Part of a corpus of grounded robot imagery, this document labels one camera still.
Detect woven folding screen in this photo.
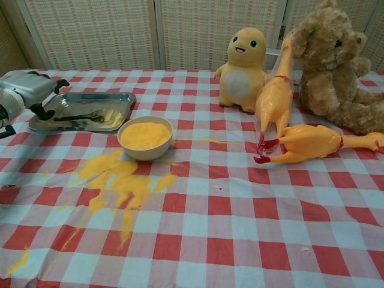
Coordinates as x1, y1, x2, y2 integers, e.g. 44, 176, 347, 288
0, 0, 384, 77

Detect yellow plush monster toy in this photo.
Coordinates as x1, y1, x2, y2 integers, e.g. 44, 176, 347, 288
215, 27, 271, 114

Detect dark metal spoon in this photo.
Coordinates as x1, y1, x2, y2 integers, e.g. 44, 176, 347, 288
53, 109, 104, 122

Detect yellow powder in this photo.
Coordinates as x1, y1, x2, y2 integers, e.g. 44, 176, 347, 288
5, 149, 178, 278

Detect cream round bowl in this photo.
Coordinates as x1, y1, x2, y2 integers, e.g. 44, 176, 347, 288
116, 117, 174, 162

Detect rectangular metal tray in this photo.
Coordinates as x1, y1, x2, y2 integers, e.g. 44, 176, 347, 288
28, 92, 137, 134

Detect red white checkered tablecloth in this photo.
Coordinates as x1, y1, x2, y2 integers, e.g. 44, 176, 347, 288
0, 69, 384, 288

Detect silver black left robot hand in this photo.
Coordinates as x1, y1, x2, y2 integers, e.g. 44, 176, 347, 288
0, 71, 70, 121

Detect yellow rubber chicken toy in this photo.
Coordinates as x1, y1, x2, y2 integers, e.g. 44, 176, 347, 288
253, 124, 384, 166
254, 32, 296, 154

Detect brown teddy bear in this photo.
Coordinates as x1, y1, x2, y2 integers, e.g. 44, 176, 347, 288
292, 0, 384, 136

